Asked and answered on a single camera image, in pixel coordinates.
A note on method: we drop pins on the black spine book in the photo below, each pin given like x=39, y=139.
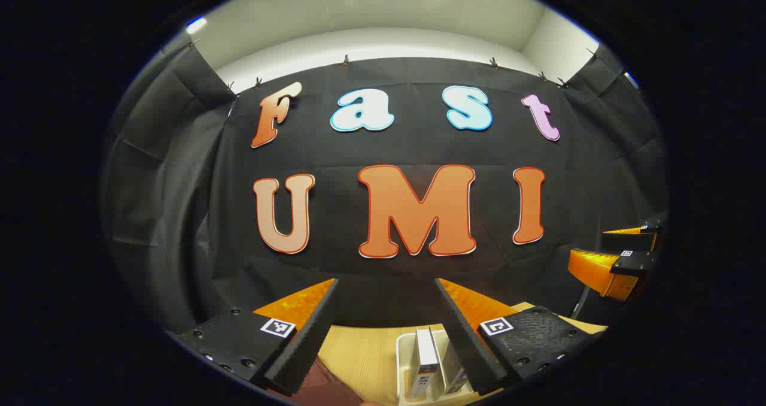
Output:
x=428, y=352

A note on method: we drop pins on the black backdrop cloth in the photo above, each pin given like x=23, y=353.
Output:
x=419, y=148

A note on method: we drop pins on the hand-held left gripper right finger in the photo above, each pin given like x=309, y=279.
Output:
x=467, y=334

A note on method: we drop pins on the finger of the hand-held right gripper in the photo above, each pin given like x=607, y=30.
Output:
x=598, y=271
x=628, y=241

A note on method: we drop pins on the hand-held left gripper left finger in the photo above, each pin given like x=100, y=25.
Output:
x=311, y=340

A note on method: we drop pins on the white bookshelf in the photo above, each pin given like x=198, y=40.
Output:
x=407, y=358

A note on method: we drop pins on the row of small cloth clips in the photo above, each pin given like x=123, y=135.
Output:
x=345, y=60

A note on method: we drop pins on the dark red schoolbag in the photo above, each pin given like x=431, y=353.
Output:
x=323, y=388

